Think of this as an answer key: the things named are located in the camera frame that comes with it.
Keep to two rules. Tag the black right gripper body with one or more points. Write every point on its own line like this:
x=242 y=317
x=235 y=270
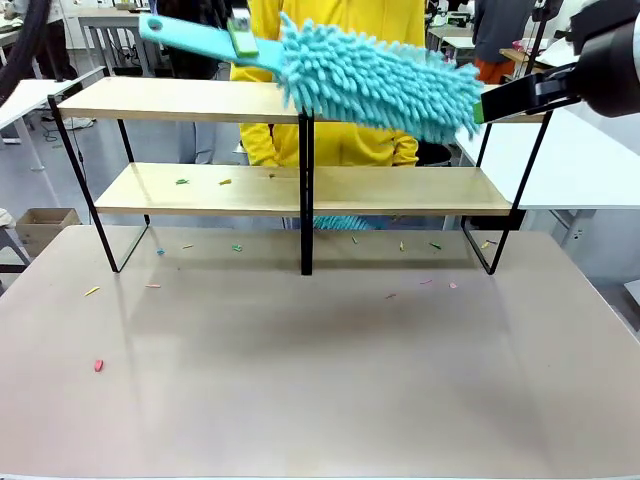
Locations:
x=615 y=75

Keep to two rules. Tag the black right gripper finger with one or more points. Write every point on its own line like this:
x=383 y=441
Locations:
x=510 y=100
x=557 y=73

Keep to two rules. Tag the teal microfibre duster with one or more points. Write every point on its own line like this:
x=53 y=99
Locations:
x=345 y=222
x=350 y=75

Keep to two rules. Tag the wooden background desk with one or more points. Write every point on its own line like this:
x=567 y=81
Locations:
x=520 y=55

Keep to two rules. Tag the black stand pole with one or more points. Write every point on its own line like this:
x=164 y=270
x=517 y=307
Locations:
x=540 y=25

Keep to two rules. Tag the person in black clothes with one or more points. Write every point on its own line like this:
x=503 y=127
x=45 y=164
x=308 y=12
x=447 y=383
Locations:
x=200 y=9

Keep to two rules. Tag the person in orange trousers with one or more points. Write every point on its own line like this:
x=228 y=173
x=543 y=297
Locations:
x=500 y=30

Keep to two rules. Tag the white background table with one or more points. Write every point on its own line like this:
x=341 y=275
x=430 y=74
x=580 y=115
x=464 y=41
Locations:
x=460 y=42

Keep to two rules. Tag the large white table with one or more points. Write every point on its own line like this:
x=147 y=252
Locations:
x=575 y=160

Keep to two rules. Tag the black stool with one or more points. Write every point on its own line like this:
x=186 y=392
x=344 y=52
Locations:
x=435 y=152

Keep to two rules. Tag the person in yellow hoodie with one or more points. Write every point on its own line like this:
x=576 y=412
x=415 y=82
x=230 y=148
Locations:
x=360 y=12

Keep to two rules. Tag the grey background desk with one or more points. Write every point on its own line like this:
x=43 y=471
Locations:
x=115 y=15

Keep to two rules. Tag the yellow and purple paper scrap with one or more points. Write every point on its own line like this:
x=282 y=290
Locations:
x=487 y=244

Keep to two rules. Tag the white sneaker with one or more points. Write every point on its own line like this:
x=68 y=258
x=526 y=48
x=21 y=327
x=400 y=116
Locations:
x=77 y=123

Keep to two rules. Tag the person in black trousers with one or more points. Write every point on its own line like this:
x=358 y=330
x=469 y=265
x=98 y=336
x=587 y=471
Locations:
x=50 y=40

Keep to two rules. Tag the white side table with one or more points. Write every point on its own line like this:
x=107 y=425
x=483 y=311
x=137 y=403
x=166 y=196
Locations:
x=30 y=95

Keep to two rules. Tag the cardboard box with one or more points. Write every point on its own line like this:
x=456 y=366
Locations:
x=45 y=230

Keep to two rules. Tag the grey chair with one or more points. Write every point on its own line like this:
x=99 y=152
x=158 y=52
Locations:
x=10 y=240

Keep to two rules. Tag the red paper scrap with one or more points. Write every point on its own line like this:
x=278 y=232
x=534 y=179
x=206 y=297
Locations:
x=99 y=365

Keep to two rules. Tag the wooden shelf unit black frame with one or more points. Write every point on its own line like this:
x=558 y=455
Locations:
x=400 y=190
x=175 y=100

